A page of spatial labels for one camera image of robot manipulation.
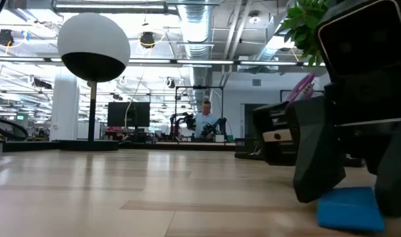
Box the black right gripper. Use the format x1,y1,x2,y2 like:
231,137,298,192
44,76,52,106
252,67,401,219

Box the blue eraser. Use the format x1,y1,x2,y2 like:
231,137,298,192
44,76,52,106
317,186,385,233

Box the purple handled scissors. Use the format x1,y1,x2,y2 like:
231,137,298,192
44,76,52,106
284,72,317,103

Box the black mesh desk organizer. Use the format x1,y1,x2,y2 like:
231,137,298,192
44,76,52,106
234,137,365,168

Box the green potted plant black pot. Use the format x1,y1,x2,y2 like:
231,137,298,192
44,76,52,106
281,0,328,66

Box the person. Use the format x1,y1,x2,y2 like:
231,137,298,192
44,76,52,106
193,100,221,141

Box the black computer monitor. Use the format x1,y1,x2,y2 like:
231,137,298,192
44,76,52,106
107,101,151,141

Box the white globe table lamp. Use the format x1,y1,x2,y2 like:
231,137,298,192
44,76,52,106
57,12,131,151

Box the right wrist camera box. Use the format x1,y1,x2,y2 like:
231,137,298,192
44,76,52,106
317,0,401,78

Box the black metal gantry frame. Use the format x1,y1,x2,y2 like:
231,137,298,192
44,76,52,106
174,85,225,142

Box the black metal table frame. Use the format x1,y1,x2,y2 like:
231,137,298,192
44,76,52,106
0,140,237,153

